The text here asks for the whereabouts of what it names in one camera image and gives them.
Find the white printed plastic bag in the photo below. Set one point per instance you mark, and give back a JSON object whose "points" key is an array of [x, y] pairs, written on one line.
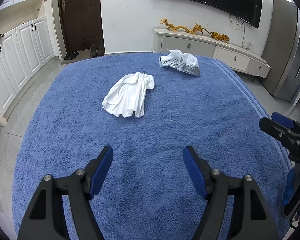
{"points": [[183, 62]]}

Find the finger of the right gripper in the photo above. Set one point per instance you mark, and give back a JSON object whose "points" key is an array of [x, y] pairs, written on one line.
{"points": [[276, 131], [282, 120]]}

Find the grey refrigerator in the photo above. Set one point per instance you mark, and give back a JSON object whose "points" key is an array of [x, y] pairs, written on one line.
{"points": [[282, 51]]}

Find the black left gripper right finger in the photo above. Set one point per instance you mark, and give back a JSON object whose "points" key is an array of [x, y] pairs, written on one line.
{"points": [[199, 171]]}

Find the golden dragon ornament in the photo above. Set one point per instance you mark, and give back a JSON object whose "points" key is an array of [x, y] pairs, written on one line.
{"points": [[194, 30]]}

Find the white paper towel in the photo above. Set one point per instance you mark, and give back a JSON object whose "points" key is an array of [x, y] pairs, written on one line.
{"points": [[127, 96]]}

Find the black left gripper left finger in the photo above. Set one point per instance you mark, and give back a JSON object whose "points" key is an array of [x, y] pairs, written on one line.
{"points": [[96, 172]]}

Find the white TV cabinet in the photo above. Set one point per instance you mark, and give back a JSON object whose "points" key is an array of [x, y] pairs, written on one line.
{"points": [[237, 58]]}

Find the white wall cupboards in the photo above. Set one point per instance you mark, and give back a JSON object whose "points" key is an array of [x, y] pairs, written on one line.
{"points": [[25, 47]]}

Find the dark brown door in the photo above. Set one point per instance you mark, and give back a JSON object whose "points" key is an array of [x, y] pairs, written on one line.
{"points": [[81, 24]]}

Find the golden tiger ornament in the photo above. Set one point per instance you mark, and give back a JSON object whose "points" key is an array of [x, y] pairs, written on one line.
{"points": [[220, 37]]}

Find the blue fluffy table cloth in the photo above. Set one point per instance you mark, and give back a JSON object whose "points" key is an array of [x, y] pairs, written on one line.
{"points": [[148, 193]]}

